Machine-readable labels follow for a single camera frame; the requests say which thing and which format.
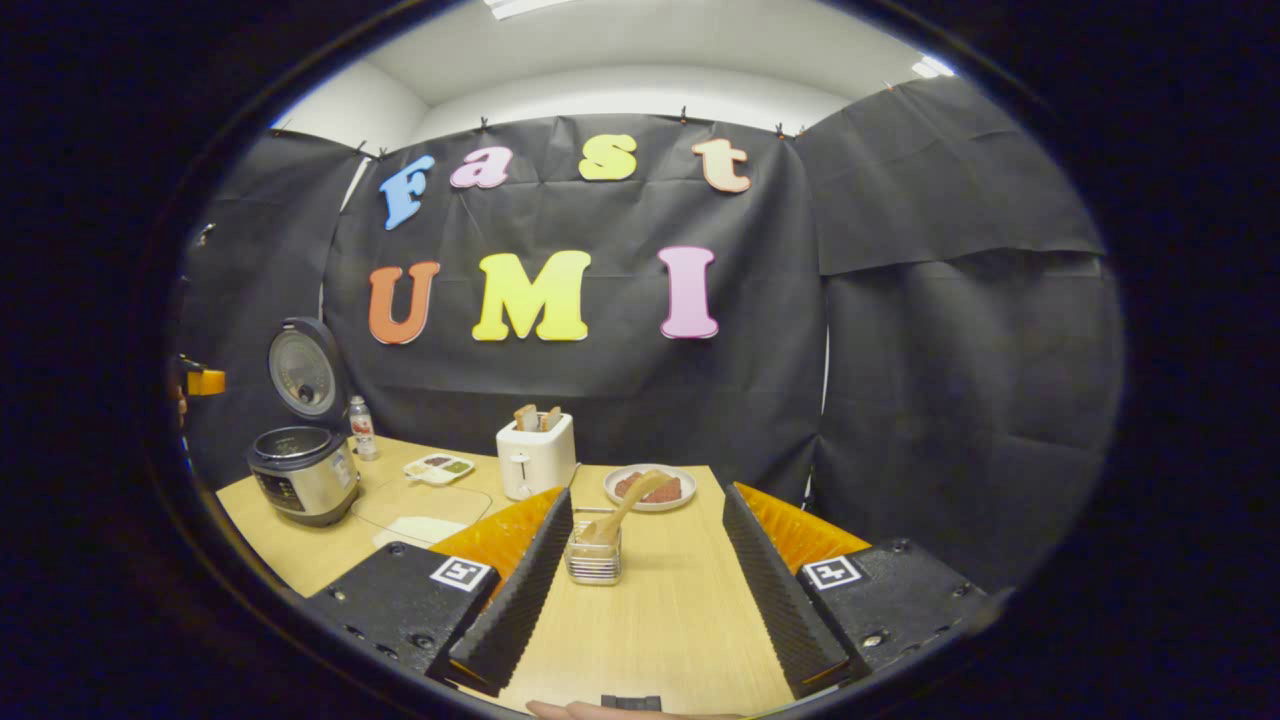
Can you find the white divided condiment dish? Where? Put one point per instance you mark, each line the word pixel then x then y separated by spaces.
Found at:
pixel 440 469

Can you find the clear glass tray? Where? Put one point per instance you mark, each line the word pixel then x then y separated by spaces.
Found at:
pixel 400 500

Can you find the wooden spoon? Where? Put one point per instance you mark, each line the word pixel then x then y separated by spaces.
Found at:
pixel 630 505

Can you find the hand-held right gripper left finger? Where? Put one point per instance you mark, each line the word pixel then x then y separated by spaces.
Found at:
pixel 520 600

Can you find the white round plate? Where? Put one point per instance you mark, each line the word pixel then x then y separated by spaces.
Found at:
pixel 690 487

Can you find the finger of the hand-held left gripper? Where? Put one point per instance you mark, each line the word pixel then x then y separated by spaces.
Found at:
pixel 205 381

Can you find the black backdrop cloth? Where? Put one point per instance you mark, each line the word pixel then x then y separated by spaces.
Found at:
pixel 620 400

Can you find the brown meat piece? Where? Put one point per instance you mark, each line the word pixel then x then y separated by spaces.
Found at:
pixel 668 491
pixel 625 488

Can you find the toast slice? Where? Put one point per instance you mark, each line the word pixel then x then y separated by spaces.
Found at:
pixel 551 418
pixel 526 418

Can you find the small ceiling light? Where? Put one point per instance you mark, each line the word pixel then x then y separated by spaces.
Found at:
pixel 932 67

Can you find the long ceiling light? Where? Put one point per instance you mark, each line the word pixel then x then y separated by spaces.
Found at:
pixel 525 8

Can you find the small clear bottle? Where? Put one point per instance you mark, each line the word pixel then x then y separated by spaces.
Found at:
pixel 362 430

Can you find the grey rice cooker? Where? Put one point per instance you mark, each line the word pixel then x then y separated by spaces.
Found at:
pixel 300 480

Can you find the white toaster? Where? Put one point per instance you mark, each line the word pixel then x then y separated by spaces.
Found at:
pixel 535 460

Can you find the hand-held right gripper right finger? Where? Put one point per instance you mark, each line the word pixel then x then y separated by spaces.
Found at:
pixel 780 600

